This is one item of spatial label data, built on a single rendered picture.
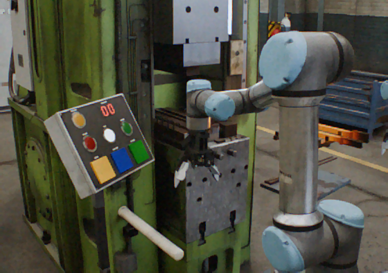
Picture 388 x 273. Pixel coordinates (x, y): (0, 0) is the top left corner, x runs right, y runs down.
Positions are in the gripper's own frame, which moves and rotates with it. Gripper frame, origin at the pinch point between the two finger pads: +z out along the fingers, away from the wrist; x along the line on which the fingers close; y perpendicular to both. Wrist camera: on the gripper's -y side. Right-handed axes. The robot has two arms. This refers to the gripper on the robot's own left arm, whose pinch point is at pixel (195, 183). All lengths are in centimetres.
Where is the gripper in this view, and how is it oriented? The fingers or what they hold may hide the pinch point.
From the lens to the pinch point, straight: 141.4
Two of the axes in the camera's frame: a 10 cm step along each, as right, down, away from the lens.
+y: 3.3, 2.7, -9.1
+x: 9.5, -1.0, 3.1
